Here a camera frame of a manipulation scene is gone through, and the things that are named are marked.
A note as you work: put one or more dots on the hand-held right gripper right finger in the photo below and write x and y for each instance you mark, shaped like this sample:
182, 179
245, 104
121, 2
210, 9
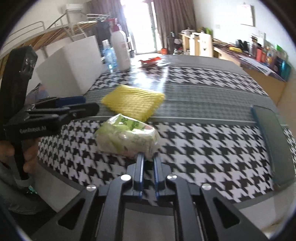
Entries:
158, 178

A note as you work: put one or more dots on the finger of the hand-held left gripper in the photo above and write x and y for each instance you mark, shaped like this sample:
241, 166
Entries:
85, 109
69, 100

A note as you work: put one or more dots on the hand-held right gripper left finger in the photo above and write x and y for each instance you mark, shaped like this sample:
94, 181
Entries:
139, 176

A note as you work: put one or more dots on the white foam box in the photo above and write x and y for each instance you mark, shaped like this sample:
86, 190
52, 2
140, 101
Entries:
69, 67

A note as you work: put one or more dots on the green tissue pack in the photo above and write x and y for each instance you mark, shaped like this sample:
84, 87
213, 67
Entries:
124, 136

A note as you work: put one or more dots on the yellow sponge cloth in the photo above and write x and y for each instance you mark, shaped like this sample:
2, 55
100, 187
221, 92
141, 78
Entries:
131, 102

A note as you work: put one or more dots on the person's left hand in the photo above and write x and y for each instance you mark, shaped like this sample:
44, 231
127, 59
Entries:
31, 155

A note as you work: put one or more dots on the houndstooth tablecloth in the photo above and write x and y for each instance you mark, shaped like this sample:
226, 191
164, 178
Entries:
208, 150

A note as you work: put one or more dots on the clear water bottle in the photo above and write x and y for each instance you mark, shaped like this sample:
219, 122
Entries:
109, 56

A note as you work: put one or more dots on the metal bunk bed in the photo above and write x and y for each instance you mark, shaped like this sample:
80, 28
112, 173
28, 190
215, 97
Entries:
57, 32

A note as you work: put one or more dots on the white bottle with red cap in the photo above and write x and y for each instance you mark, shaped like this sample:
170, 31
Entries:
120, 48

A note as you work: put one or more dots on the dark hanging clothes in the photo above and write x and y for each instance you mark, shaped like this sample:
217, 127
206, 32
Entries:
103, 30

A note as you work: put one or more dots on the red packet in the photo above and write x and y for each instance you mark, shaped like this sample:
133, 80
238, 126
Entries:
150, 61

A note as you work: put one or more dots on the white air conditioner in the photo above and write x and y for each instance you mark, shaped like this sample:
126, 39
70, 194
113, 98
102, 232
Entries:
74, 7

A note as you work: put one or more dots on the orange container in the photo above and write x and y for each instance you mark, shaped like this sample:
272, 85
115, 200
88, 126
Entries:
163, 51

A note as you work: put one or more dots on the glass balcony door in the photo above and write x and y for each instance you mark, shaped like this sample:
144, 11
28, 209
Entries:
138, 25

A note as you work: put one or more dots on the black metal chair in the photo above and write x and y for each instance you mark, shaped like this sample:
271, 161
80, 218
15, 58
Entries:
173, 42

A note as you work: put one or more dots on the wooden desk with drawers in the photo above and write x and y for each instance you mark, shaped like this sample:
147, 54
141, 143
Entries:
187, 44

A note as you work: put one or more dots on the brown curtain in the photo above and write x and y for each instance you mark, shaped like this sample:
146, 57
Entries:
175, 20

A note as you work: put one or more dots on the wooden chair with smiley face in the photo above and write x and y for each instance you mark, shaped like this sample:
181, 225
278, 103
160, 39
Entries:
205, 45

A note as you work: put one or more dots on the green box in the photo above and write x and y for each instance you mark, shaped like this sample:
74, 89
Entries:
208, 31

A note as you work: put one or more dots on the white papers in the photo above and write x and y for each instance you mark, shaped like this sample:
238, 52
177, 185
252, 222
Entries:
254, 64

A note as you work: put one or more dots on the yellow item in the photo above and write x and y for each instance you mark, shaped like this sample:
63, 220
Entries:
234, 49

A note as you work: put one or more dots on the row of bottles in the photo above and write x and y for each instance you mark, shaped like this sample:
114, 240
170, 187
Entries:
272, 58

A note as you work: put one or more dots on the wall poster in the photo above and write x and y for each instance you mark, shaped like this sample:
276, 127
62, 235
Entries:
248, 14

